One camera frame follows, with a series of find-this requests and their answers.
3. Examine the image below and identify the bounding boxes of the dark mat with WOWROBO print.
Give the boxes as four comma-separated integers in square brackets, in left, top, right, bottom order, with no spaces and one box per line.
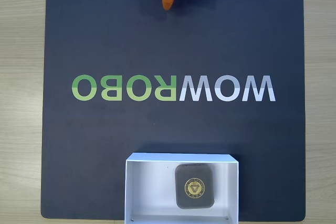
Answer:
[40,0,307,221]

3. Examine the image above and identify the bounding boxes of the white open cardboard box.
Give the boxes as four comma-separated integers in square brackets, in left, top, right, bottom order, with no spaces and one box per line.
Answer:
[124,152,240,224]

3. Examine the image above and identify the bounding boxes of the grey square usb device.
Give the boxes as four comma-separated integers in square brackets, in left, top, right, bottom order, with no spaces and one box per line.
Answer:
[174,163,215,210]

